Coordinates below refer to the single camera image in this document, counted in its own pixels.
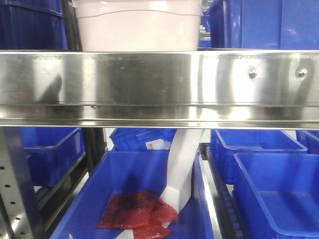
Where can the white plastic lidded bin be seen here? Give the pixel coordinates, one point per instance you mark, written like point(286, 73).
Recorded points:
point(138, 25)

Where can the blue bin lower centre back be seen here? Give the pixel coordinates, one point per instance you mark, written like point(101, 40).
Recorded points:
point(141, 139)

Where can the blue bin lower right back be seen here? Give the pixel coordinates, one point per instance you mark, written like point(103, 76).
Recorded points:
point(224, 143)

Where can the blue bin with red bags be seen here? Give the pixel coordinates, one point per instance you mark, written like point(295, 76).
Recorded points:
point(133, 171)

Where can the blue bin lower left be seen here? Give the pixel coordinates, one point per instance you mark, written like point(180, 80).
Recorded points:
point(51, 151)

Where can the blue bin lower right front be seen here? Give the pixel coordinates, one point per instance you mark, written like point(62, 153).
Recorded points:
point(278, 195)

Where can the blue bin upper right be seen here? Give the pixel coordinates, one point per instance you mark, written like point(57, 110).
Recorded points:
point(265, 24)

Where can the dark blue bin upper left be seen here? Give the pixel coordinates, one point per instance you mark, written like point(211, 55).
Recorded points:
point(32, 25)

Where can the perforated steel shelf upright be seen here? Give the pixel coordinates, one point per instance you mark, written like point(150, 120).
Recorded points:
point(16, 188)

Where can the white paper strip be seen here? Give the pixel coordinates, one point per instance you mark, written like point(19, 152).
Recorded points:
point(179, 167)

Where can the red bubble wrap bag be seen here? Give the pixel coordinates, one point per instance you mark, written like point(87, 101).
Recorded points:
point(143, 212)

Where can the black roller track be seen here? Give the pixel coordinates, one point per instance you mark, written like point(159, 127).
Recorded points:
point(225, 218)

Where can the stainless steel shelf rail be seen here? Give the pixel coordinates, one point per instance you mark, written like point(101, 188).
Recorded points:
point(272, 89)

